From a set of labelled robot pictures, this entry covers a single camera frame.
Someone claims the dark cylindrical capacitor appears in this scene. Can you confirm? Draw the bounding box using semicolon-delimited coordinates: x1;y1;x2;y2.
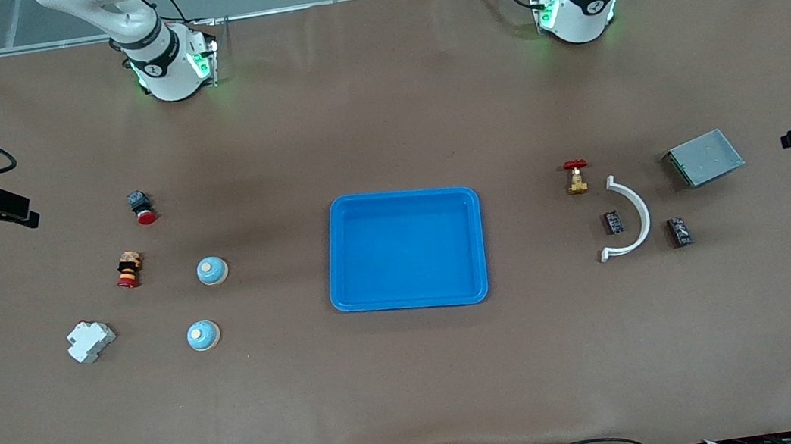
602;209;628;237
666;215;695;250

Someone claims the blue dome bell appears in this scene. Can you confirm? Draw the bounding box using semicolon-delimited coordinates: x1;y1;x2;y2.
185;318;224;354
195;254;232;289

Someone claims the grey metal module box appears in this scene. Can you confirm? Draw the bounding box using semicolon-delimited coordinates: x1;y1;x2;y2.
660;125;749;193

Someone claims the red pushbutton orange base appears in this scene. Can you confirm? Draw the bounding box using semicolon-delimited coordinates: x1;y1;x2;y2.
113;249;146;290

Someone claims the red pushbutton grey base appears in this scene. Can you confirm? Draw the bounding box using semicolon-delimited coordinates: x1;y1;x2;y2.
126;189;159;228

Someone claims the white circuit breaker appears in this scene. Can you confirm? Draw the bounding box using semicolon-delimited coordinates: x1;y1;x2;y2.
64;317;120;367

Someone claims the brass valve red handwheel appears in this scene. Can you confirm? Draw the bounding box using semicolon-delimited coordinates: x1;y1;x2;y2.
562;158;591;196

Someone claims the blue plastic tray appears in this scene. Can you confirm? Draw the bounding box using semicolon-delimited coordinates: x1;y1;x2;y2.
317;178;493;324

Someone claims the white curved plastic bracket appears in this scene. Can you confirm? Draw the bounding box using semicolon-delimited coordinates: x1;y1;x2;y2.
590;171;655;263

